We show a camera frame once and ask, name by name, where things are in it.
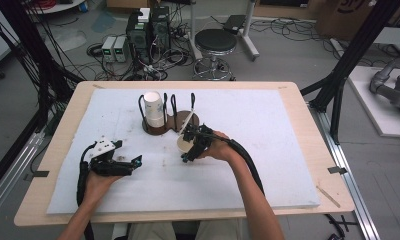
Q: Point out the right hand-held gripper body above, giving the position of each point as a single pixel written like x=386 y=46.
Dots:
x=204 y=138

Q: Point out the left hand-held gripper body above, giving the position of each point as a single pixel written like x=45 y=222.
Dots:
x=106 y=165

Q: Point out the white paper cup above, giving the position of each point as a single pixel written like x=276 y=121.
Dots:
x=184 y=144

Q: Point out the stack of white cups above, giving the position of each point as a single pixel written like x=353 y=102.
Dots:
x=154 y=111

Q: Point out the person's right hand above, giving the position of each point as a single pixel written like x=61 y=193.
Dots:
x=221 y=149

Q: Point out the person's left hand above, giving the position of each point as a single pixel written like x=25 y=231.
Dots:
x=99 y=188

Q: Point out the white foam mat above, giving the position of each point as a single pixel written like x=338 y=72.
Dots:
x=271 y=150

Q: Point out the black tape piece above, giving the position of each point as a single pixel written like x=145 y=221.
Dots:
x=337 y=170
x=38 y=174

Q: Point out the person's right leg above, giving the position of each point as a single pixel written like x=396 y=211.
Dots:
x=218 y=230

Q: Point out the light wooden table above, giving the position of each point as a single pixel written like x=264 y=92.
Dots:
x=38 y=206

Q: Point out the grey bench power supply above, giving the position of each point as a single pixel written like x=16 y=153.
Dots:
x=108 y=50
x=120 y=50

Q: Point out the black round stool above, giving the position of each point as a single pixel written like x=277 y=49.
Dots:
x=215 y=40

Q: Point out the black computer tower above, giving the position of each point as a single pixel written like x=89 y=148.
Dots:
x=138 y=40
x=160 y=28

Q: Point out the white metal stand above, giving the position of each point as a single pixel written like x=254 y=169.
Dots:
x=249 y=36

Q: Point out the black flat device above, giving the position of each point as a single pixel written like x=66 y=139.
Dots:
x=234 y=23

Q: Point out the small white box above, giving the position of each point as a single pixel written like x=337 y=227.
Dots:
x=144 y=15

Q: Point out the thin wooden stick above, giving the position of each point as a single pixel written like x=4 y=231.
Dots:
x=328 y=196

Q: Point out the round white table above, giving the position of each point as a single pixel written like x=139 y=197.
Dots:
x=64 y=6

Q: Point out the white floor board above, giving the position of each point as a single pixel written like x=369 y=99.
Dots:
x=374 y=110

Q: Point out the brown cardboard box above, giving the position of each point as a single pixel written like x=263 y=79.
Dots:
x=348 y=16

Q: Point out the aluminium rail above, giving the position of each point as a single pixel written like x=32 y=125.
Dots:
x=11 y=176
x=351 y=186

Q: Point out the black metal frame post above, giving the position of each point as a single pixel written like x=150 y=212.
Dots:
x=354 y=50
x=31 y=50

